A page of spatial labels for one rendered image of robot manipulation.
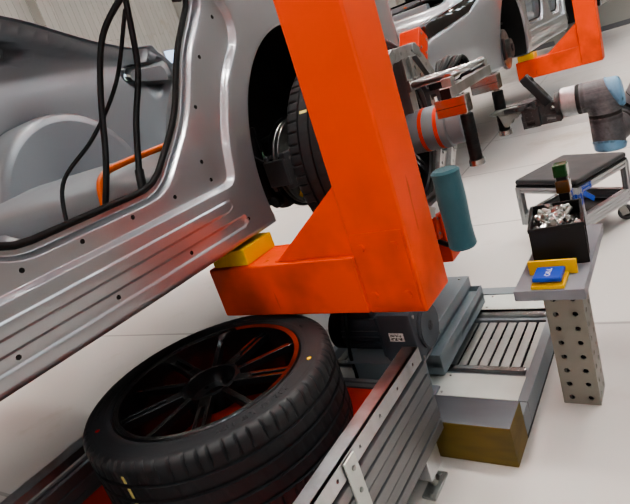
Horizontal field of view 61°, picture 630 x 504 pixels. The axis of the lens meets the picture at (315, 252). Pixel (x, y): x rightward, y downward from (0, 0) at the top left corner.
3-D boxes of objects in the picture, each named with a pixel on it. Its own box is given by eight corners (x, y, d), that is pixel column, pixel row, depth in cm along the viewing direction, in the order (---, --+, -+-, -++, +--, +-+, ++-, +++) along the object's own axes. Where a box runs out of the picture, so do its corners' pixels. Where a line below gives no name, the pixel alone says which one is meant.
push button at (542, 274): (538, 274, 144) (536, 267, 143) (566, 272, 140) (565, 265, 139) (533, 286, 138) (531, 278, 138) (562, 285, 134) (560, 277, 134)
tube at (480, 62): (432, 81, 186) (424, 50, 183) (487, 65, 175) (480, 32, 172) (413, 91, 173) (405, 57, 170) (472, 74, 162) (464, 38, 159)
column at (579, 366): (569, 382, 170) (545, 262, 157) (605, 384, 164) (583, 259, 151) (564, 402, 162) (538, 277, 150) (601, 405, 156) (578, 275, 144)
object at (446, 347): (404, 306, 237) (398, 286, 234) (485, 304, 216) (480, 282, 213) (353, 372, 199) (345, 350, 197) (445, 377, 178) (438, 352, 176)
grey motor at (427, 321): (350, 367, 204) (322, 285, 193) (457, 373, 179) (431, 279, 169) (326, 397, 190) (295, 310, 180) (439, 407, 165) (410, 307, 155)
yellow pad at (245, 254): (242, 249, 175) (237, 235, 173) (275, 246, 167) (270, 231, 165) (214, 268, 164) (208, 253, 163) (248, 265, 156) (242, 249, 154)
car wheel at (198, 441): (191, 387, 187) (164, 328, 180) (372, 362, 165) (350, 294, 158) (65, 553, 128) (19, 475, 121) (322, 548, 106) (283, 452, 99)
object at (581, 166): (574, 212, 299) (563, 153, 289) (640, 215, 268) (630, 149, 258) (524, 242, 282) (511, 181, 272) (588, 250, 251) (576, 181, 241)
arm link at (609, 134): (637, 141, 166) (631, 102, 162) (619, 154, 160) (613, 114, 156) (605, 144, 173) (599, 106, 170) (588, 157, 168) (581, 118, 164)
